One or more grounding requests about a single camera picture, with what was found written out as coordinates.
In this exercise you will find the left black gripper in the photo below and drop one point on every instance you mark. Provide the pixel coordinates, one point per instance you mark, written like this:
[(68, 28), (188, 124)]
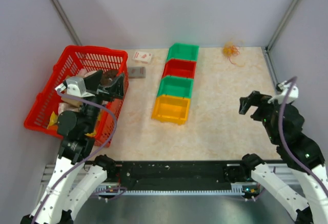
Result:
[(116, 89)]

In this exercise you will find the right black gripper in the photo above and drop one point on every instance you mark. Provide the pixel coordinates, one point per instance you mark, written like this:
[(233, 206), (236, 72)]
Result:
[(254, 98)]

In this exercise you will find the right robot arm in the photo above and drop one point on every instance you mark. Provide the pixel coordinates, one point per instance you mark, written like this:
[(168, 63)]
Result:
[(283, 124)]

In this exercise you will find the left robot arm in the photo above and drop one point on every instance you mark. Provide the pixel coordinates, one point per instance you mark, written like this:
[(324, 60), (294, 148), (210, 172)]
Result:
[(62, 201)]

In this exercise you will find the chocolate donut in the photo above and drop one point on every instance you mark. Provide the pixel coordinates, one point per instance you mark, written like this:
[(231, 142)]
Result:
[(108, 76)]

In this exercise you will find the grey snack packet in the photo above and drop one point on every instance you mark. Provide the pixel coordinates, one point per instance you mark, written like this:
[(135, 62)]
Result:
[(136, 72)]

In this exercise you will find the red plastic basket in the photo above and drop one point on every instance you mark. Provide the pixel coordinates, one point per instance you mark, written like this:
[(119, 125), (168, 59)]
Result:
[(71, 61)]

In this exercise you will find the white red snack packet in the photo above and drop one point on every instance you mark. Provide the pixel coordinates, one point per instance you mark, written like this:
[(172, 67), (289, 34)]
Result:
[(142, 57)]

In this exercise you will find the yellow snack bag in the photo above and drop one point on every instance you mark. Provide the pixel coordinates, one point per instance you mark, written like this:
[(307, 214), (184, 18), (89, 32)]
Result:
[(52, 125)]

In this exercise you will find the near green plastic bin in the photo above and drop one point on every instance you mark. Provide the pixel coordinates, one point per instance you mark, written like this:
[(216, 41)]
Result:
[(175, 86)]

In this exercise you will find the green plastic bin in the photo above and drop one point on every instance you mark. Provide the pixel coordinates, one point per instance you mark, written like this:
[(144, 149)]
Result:
[(183, 51), (175, 86)]

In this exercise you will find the yellow plastic bin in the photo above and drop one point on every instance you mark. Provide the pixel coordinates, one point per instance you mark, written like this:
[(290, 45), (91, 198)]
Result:
[(171, 109)]

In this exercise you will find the red plastic bin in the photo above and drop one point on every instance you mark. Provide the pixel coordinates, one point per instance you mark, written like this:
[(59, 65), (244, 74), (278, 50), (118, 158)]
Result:
[(179, 68)]

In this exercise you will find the far green plastic bin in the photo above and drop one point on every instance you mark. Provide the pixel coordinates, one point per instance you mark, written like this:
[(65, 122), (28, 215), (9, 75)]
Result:
[(183, 51)]

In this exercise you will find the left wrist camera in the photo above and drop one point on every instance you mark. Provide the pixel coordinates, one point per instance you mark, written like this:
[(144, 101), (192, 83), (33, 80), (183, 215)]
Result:
[(74, 86)]

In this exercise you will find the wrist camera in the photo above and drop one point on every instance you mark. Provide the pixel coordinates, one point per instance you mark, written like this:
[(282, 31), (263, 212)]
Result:
[(284, 90), (74, 86)]

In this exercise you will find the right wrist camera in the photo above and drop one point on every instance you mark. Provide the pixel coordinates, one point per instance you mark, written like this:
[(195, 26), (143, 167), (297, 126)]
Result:
[(284, 90)]

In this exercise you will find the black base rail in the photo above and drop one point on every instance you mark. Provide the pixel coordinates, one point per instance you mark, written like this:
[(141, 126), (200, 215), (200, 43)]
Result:
[(177, 175)]

